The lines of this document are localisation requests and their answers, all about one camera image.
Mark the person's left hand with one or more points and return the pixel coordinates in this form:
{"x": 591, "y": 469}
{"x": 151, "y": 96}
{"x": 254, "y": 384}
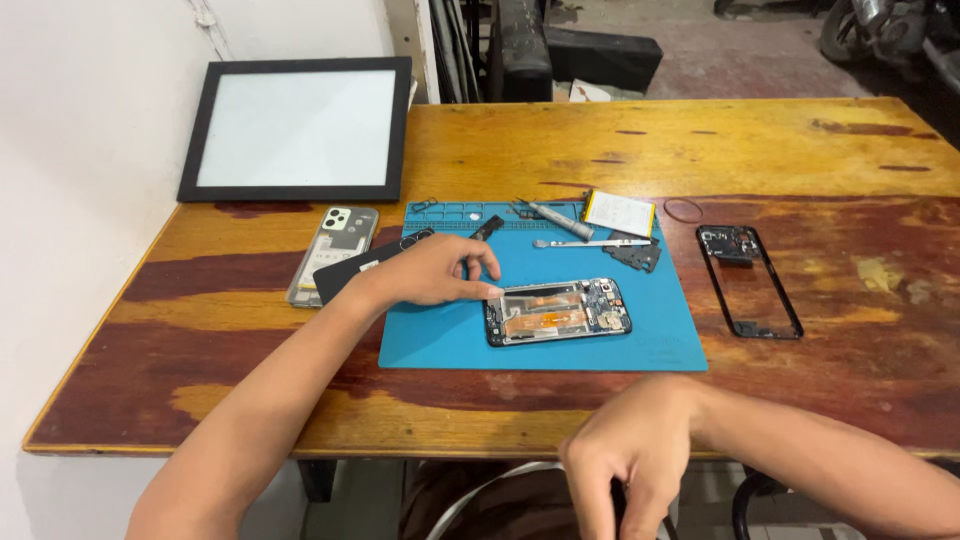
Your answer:
{"x": 420, "y": 274}

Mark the person's right hand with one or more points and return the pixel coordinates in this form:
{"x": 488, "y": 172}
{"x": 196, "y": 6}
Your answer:
{"x": 637, "y": 442}

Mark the person's right fingers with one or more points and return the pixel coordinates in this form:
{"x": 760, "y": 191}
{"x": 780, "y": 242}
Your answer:
{"x": 592, "y": 502}

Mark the smartphone with exposed board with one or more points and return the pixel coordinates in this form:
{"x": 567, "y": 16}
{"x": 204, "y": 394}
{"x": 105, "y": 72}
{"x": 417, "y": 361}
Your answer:
{"x": 559, "y": 311}

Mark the blue silicone repair mat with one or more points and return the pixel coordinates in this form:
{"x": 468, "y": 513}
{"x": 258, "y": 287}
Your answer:
{"x": 540, "y": 259}

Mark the black plastic shield plate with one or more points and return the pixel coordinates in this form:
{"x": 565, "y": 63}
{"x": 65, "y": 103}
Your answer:
{"x": 637, "y": 256}

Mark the flat metal spudger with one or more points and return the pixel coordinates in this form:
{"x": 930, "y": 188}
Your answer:
{"x": 592, "y": 243}

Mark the grey metal screwdriver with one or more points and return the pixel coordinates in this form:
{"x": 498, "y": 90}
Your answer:
{"x": 562, "y": 220}

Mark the white phone battery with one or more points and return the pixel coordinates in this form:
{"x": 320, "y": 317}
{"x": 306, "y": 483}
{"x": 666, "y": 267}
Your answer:
{"x": 620, "y": 212}

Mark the small black plastic part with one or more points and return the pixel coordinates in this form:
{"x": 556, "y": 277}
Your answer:
{"x": 489, "y": 226}

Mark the thin brown rubber band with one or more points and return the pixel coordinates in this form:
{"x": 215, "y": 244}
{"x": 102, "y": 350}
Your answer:
{"x": 666, "y": 214}

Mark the black phone back cover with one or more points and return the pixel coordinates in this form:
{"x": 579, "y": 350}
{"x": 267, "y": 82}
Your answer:
{"x": 352, "y": 268}

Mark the smartphone in clear case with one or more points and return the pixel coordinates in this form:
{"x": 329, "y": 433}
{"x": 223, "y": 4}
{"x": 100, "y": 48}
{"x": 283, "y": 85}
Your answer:
{"x": 330, "y": 251}

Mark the white paper scrap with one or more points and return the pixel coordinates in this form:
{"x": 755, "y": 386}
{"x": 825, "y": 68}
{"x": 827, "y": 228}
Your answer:
{"x": 589, "y": 91}

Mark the black cushioned bench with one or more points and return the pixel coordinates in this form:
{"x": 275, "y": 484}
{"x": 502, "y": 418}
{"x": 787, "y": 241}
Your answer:
{"x": 562, "y": 49}

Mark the dark metal bars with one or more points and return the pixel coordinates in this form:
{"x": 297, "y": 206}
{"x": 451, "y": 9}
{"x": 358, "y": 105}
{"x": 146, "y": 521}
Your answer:
{"x": 454, "y": 49}

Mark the black framed white panel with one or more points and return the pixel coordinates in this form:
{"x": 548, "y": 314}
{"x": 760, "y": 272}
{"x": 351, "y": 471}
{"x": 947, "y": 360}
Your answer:
{"x": 300, "y": 127}

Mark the motorcycle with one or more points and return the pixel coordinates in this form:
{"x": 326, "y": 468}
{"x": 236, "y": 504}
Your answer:
{"x": 892, "y": 34}

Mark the black metal chair frame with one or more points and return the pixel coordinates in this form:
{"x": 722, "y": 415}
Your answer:
{"x": 742, "y": 502}

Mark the black phone middle frame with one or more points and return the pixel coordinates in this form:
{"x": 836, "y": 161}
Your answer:
{"x": 780, "y": 292}

